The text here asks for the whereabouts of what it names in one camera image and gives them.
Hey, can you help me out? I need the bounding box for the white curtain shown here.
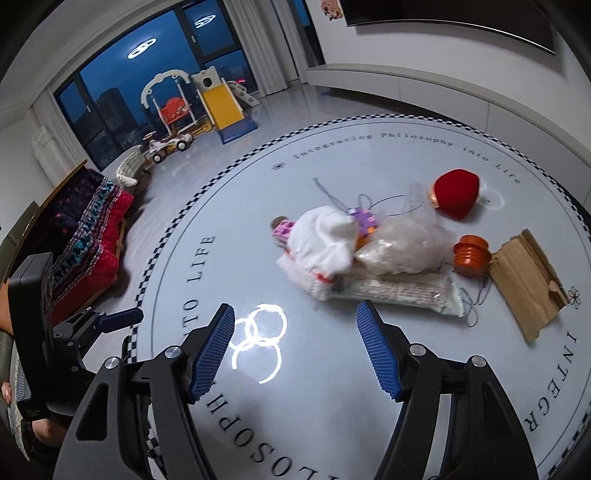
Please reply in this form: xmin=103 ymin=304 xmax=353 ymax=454
xmin=223 ymin=0 xmax=297 ymax=99
xmin=0 ymin=87 xmax=108 ymax=172

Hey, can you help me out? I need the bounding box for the colourful patterned blanket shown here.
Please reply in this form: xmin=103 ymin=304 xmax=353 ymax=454
xmin=45 ymin=167 xmax=136 ymax=325

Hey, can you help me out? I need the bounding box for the orange ribbed plastic cup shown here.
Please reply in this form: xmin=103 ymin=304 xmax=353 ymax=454
xmin=452 ymin=234 xmax=491 ymax=278

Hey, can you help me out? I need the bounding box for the white cloth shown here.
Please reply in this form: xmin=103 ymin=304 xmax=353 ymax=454
xmin=276 ymin=206 xmax=365 ymax=303

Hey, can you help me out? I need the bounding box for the person's left hand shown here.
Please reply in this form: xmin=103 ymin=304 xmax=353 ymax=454
xmin=0 ymin=381 xmax=71 ymax=452

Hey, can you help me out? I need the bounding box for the white ride-on toy car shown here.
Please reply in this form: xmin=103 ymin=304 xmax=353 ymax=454
xmin=141 ymin=130 xmax=195 ymax=164

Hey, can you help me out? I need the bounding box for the small pink purple block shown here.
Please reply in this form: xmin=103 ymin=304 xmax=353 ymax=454
xmin=271 ymin=219 xmax=297 ymax=241

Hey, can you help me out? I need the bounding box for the round checkered-edge table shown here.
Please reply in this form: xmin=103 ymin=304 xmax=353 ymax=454
xmin=124 ymin=113 xmax=591 ymax=480

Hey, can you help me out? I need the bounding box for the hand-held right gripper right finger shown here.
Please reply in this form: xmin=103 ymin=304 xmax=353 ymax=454
xmin=356 ymin=299 xmax=541 ymax=480

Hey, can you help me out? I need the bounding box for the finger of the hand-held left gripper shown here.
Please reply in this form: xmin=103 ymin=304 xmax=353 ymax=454
xmin=90 ymin=307 xmax=145 ymax=335

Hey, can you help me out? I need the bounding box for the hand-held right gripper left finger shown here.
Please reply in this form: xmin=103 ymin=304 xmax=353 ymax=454
xmin=53 ymin=302 xmax=237 ymax=480

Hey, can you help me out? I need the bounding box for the white low cabinet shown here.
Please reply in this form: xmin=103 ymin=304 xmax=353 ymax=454
xmin=306 ymin=61 xmax=591 ymax=190

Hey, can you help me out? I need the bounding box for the white woven basket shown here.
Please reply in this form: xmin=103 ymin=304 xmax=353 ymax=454
xmin=115 ymin=144 xmax=146 ymax=186

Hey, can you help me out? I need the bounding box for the large dark window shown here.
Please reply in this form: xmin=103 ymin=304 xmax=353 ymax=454
xmin=52 ymin=8 xmax=260 ymax=172

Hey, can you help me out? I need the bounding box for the thin grey string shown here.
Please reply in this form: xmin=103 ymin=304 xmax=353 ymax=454
xmin=461 ymin=274 xmax=493 ymax=327
xmin=313 ymin=177 xmax=415 ymax=220

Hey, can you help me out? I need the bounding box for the brown cardboard piece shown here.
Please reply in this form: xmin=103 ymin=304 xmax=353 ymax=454
xmin=488 ymin=229 xmax=571 ymax=343

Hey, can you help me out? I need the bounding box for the clear plastic bag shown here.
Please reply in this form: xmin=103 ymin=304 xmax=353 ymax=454
xmin=353 ymin=203 xmax=456 ymax=278

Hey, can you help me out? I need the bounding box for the toy swing set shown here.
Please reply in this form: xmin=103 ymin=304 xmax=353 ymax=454
xmin=140 ymin=68 xmax=209 ymax=136

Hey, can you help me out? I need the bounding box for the black curved television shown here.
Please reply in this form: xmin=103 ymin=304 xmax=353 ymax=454
xmin=341 ymin=0 xmax=558 ymax=56

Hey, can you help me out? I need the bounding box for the purple block cube toy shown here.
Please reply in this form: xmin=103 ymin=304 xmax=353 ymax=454
xmin=348 ymin=207 xmax=382 ymax=241

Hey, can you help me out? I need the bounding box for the yellow toy slide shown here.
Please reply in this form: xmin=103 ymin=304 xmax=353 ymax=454
xmin=191 ymin=66 xmax=262 ymax=145

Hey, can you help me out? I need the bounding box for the red heart-shaped box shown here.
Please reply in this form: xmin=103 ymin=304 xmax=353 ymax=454
xmin=431 ymin=169 xmax=484 ymax=221

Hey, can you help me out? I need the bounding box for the white printed wrapper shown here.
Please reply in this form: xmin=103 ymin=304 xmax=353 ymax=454
xmin=332 ymin=269 xmax=465 ymax=320

